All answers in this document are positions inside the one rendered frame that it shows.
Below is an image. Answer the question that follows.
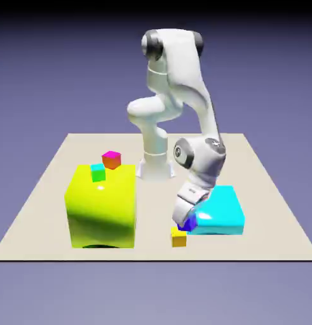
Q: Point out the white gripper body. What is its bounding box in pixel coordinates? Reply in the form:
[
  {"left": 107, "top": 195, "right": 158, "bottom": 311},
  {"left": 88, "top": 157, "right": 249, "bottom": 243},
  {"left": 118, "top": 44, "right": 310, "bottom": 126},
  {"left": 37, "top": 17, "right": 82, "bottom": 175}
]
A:
[{"left": 172, "top": 194, "right": 197, "bottom": 226}]

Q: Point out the small blue cube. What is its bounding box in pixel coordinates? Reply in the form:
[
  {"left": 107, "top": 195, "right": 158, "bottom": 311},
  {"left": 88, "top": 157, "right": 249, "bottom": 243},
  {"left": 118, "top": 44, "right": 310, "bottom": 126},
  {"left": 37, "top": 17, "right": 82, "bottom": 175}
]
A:
[{"left": 177, "top": 213, "right": 198, "bottom": 232}]

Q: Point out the small yellow cube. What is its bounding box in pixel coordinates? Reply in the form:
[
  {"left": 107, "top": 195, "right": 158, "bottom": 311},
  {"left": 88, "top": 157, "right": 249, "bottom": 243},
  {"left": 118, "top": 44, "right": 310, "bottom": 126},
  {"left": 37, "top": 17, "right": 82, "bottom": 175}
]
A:
[{"left": 170, "top": 226, "right": 187, "bottom": 248}]

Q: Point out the small red cube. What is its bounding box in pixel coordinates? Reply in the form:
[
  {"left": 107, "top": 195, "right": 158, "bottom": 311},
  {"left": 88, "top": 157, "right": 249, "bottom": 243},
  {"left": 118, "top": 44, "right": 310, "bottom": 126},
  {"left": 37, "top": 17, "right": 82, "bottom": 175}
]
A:
[{"left": 101, "top": 150, "right": 122, "bottom": 170}]

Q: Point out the small green cube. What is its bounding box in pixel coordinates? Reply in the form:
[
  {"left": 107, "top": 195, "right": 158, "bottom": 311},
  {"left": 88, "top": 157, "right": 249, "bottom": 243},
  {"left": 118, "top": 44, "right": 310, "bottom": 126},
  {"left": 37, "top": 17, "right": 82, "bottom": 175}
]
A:
[{"left": 90, "top": 163, "right": 106, "bottom": 183}]

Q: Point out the large cyan box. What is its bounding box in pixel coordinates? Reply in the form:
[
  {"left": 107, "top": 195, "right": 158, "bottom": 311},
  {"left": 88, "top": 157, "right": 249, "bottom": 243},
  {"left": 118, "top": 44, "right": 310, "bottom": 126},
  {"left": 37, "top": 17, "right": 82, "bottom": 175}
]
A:
[{"left": 186, "top": 185, "right": 246, "bottom": 235}]

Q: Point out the large yellow box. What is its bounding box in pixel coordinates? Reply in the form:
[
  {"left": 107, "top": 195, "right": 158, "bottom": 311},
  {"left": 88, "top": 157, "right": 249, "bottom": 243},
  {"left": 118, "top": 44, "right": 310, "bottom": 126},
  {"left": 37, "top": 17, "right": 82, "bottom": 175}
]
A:
[{"left": 64, "top": 164, "right": 137, "bottom": 249}]

